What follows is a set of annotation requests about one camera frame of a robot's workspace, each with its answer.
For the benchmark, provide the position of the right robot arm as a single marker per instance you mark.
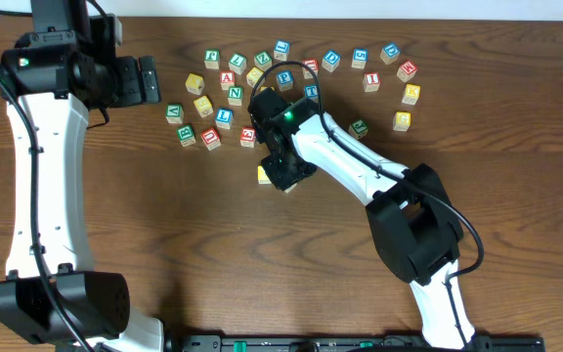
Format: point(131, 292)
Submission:
point(414, 227)

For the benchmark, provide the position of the red U block bottom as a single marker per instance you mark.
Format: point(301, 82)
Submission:
point(211, 139)

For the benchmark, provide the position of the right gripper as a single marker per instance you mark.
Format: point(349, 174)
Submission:
point(281, 171)

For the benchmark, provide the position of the yellow G block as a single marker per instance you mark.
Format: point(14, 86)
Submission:
point(401, 121)

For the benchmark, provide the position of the yellow O block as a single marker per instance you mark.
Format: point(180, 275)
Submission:
point(266, 88)

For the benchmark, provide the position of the blue D block right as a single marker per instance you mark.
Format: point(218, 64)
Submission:
point(390, 53)

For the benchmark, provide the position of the green 7 block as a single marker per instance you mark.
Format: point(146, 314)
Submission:
point(237, 63)

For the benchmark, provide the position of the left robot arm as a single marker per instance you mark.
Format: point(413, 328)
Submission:
point(51, 80)

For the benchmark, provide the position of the green B block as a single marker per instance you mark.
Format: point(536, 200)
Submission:
point(186, 135)

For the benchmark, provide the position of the yellow k block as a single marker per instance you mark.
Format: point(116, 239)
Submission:
point(411, 94)
point(195, 84)

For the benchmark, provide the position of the green N block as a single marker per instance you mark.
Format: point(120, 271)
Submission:
point(235, 96)

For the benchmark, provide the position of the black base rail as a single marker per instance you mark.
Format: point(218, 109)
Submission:
point(404, 343)

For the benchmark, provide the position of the yellow K block right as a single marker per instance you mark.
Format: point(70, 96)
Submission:
point(411, 94)

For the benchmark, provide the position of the green j block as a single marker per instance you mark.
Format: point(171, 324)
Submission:
point(212, 59)
point(358, 129)

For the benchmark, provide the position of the red A block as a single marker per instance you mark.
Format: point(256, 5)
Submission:
point(227, 79)

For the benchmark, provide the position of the green J block top left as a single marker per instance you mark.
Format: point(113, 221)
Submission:
point(212, 59)

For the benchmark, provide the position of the blue D block left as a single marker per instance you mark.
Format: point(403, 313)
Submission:
point(331, 61)

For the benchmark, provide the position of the blue d block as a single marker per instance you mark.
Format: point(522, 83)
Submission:
point(331, 61)
point(390, 53)

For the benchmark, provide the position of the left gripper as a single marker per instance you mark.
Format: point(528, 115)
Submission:
point(148, 78)

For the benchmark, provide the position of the red U block top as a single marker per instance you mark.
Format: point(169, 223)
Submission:
point(310, 68)

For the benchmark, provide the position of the red u block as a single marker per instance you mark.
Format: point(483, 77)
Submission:
point(211, 139)
point(310, 68)

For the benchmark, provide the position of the yellow C block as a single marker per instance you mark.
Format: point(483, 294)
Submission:
point(262, 177)

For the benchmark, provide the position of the green J block right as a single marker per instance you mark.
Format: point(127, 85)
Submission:
point(358, 129)

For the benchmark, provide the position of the red I block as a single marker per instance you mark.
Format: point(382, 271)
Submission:
point(371, 82)

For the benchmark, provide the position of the yellow plain block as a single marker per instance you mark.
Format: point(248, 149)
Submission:
point(253, 76)

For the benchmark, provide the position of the blue T block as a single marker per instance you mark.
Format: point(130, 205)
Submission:
point(311, 92)

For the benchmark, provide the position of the blue 5 block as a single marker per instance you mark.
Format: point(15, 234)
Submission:
point(359, 58)

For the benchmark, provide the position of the blue l block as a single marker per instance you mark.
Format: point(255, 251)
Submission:
point(224, 118)
point(281, 50)

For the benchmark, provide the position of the yellow O block moved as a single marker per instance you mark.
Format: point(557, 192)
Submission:
point(290, 188)

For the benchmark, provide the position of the yellow K block left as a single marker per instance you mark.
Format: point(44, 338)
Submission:
point(195, 84)

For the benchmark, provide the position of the green Z block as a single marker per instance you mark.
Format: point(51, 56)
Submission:
point(263, 60)

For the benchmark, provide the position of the yellow S block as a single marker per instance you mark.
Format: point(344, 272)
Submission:
point(203, 106)

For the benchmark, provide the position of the green V block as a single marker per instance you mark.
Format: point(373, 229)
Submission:
point(174, 114)

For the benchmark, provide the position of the blue L block top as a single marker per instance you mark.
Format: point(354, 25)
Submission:
point(281, 50)

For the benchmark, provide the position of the red M block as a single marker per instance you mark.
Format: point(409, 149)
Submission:
point(406, 71)

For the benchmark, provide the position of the blue P block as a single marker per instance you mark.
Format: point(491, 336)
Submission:
point(285, 80)

